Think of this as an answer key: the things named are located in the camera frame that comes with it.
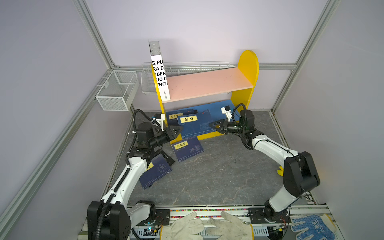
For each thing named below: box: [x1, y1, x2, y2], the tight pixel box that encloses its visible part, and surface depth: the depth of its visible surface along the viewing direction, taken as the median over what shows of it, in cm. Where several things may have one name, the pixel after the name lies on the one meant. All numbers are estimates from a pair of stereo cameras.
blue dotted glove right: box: [290, 214, 337, 240], surface depth 72 cm
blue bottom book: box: [165, 100, 231, 139], surface depth 80 cm
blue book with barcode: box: [166, 109, 198, 123], surface depth 96 cm
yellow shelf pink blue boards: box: [152, 50, 260, 144], surface depth 79 cm
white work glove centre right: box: [206, 211, 254, 240], surface depth 72 cm
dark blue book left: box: [139, 153, 172, 190], surface depth 89 cm
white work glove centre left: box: [160, 211, 205, 240], surface depth 72 cm
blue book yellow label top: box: [171, 136, 204, 163], surface depth 99 cm
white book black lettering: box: [148, 40, 171, 102], surface depth 60 cm
